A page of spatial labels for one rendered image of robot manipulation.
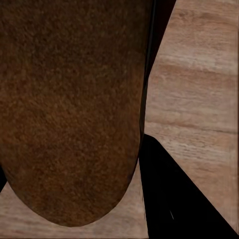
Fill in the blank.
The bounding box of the sandal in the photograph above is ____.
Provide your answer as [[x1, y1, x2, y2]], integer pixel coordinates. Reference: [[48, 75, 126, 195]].
[[0, 0, 176, 227]]

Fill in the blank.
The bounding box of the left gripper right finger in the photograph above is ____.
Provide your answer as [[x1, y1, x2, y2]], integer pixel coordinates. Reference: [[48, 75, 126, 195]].
[[139, 133, 239, 239]]

